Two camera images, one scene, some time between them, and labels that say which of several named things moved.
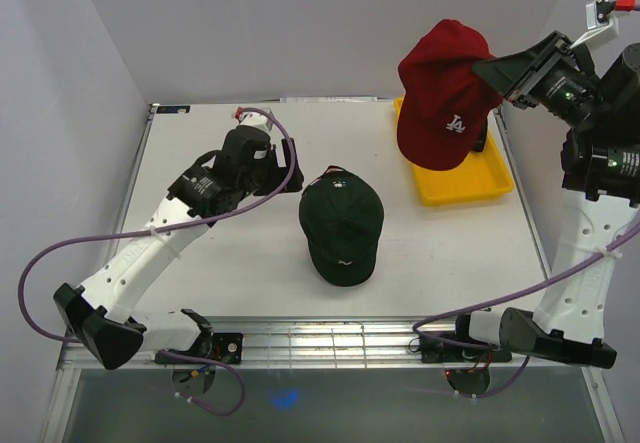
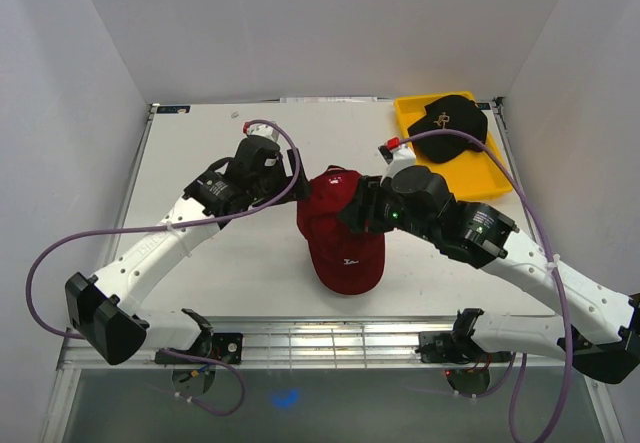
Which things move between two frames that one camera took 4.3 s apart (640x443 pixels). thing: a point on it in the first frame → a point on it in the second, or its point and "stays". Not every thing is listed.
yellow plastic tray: x=484 y=174 stays
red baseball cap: x=445 y=102 → x=345 y=259
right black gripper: x=517 y=76 → x=364 y=205
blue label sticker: x=172 y=109 stays
